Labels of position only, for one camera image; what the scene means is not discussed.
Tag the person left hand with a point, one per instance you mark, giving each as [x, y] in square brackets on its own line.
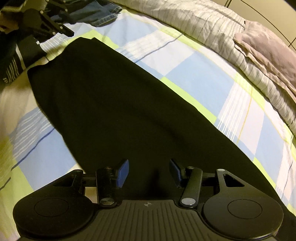
[10, 21]

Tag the pink folded cloth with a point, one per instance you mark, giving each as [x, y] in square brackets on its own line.
[269, 54]

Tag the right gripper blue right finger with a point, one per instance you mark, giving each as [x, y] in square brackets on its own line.
[177, 172]

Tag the blue denim jeans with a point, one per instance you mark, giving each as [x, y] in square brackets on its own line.
[95, 13]

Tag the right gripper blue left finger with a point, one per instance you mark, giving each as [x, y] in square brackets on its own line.
[121, 173]

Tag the checkered bed sheet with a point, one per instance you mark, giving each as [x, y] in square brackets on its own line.
[34, 154]

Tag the white striped duvet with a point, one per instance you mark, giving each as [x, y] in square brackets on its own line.
[214, 26]

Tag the black trousers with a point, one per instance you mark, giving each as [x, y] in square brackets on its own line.
[108, 109]

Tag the dark striped garment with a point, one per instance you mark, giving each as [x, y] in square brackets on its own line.
[17, 54]

